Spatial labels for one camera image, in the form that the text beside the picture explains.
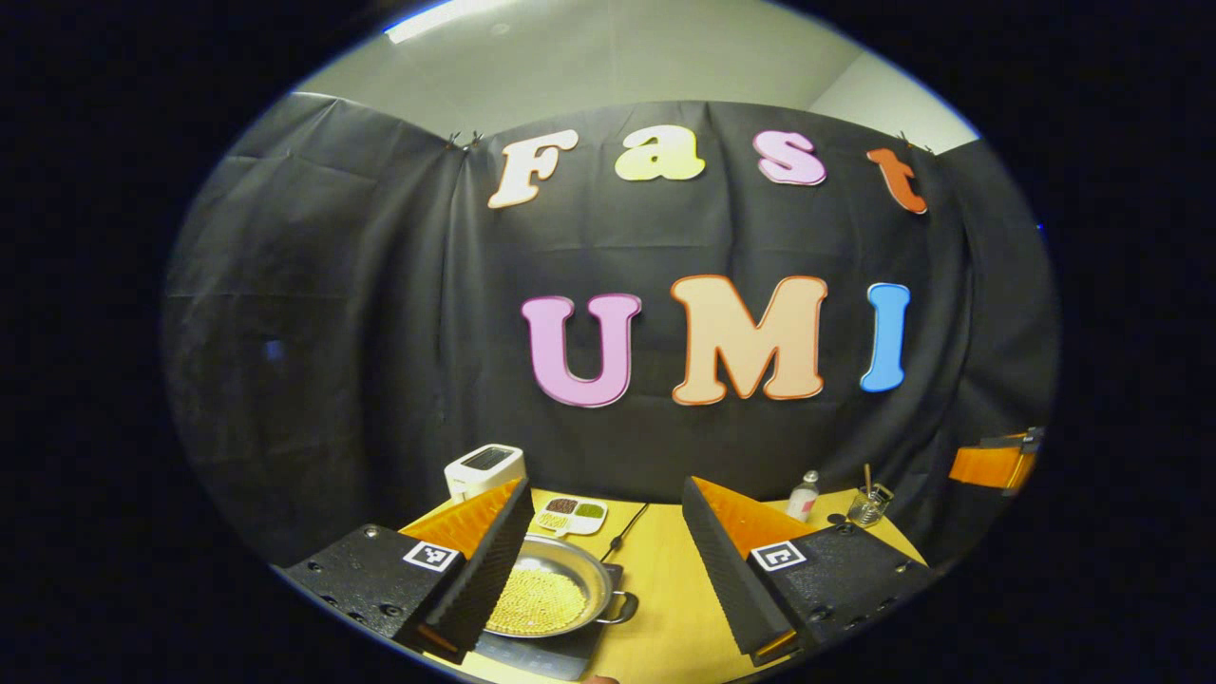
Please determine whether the white plastic bottle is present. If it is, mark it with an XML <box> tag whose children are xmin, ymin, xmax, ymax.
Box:
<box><xmin>787</xmin><ymin>470</ymin><xmax>820</xmax><ymax>523</ymax></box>

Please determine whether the black power cable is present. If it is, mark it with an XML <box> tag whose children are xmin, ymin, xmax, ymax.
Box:
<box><xmin>600</xmin><ymin>503</ymin><xmax>650</xmax><ymax>563</ymax></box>

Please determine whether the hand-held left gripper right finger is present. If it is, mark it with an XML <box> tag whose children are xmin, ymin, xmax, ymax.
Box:
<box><xmin>680</xmin><ymin>477</ymin><xmax>941</xmax><ymax>668</ymax></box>

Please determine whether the stainless steel pot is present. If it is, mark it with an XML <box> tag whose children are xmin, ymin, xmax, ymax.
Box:
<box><xmin>483</xmin><ymin>534</ymin><xmax>639</xmax><ymax>639</ymax></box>

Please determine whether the black induction cooktop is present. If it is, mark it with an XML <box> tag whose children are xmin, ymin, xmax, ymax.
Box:
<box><xmin>472</xmin><ymin>560</ymin><xmax>625</xmax><ymax>681</ymax></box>

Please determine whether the pile of yellow soybeans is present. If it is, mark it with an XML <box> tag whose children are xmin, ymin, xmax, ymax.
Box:
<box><xmin>486</xmin><ymin>565</ymin><xmax>588</xmax><ymax>636</ymax></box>

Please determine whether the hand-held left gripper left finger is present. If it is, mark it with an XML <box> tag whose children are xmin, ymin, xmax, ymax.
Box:
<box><xmin>275</xmin><ymin>475</ymin><xmax>535</xmax><ymax>666</ymax></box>

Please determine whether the small glass with stick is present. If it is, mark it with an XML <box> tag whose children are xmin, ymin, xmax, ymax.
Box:
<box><xmin>847</xmin><ymin>464</ymin><xmax>894</xmax><ymax>528</ymax></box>

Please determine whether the white toaster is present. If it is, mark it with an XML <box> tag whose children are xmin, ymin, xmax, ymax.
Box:
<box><xmin>444</xmin><ymin>444</ymin><xmax>526</xmax><ymax>503</ymax></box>

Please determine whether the white divided bean dish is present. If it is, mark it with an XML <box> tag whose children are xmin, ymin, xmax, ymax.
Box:
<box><xmin>535</xmin><ymin>496</ymin><xmax>609</xmax><ymax>536</ymax></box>

